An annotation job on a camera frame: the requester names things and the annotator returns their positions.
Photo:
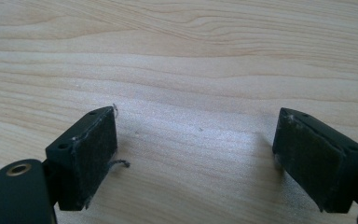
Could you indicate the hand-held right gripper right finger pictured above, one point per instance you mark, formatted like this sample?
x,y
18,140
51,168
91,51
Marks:
x,y
317,168

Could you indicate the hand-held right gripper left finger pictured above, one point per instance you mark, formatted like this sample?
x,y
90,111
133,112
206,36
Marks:
x,y
84,161

